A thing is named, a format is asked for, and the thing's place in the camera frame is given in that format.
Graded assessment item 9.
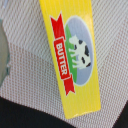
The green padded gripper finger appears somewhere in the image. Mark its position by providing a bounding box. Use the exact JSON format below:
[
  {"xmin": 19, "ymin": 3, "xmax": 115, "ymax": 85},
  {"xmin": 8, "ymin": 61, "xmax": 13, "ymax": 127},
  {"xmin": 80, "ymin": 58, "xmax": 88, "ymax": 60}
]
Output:
[{"xmin": 0, "ymin": 19, "xmax": 10, "ymax": 87}]

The yellow toy box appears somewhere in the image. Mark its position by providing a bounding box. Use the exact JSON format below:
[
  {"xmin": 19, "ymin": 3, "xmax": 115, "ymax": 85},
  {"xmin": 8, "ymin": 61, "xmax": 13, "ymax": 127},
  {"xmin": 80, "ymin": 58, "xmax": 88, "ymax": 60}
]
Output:
[{"xmin": 39, "ymin": 0, "xmax": 101, "ymax": 119}]

